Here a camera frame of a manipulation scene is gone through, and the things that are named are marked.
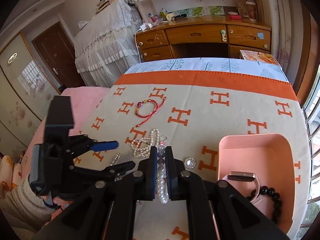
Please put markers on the light blue patterned sheet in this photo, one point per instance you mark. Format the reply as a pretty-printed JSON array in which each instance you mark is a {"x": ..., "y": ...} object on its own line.
[{"x": 211, "y": 64}]

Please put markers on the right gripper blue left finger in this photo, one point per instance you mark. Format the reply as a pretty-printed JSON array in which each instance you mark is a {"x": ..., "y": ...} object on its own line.
[{"x": 151, "y": 172}]

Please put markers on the magazine on bed edge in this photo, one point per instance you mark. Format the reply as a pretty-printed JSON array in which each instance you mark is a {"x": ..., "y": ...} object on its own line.
[{"x": 258, "y": 57}]

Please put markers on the lace covered piano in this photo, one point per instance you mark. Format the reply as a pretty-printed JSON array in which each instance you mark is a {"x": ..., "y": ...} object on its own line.
[{"x": 105, "y": 48}]

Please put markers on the wooden desk with drawers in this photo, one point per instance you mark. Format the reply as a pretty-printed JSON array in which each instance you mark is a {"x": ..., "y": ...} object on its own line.
[{"x": 203, "y": 36}]

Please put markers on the pink plastic tray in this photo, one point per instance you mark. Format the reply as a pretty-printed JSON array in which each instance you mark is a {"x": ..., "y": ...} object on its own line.
[{"x": 270, "y": 157}]

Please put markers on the beige curtain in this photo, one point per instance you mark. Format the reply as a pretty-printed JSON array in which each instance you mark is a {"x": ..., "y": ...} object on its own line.
[{"x": 285, "y": 17}]

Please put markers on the orange beige H blanket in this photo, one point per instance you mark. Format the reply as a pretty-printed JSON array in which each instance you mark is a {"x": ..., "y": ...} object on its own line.
[{"x": 195, "y": 109}]

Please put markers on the pink strap smartwatch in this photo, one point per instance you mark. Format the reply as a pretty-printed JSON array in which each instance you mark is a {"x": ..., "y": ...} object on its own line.
[{"x": 245, "y": 177}]

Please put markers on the window metal grille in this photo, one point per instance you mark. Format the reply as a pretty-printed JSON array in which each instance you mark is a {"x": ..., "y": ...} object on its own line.
[{"x": 309, "y": 228}]

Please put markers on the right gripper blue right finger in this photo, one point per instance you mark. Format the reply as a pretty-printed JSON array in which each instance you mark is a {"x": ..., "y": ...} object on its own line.
[{"x": 171, "y": 173}]

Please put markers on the brown wooden door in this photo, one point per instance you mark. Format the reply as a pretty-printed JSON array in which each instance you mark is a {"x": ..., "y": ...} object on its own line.
[{"x": 57, "y": 52}]

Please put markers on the left hand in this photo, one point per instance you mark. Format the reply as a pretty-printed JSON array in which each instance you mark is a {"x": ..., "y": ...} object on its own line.
[{"x": 55, "y": 202}]

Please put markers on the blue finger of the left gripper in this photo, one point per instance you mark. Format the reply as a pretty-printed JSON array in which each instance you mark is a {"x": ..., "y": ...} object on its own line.
[
  {"x": 106, "y": 173},
  {"x": 104, "y": 146}
]

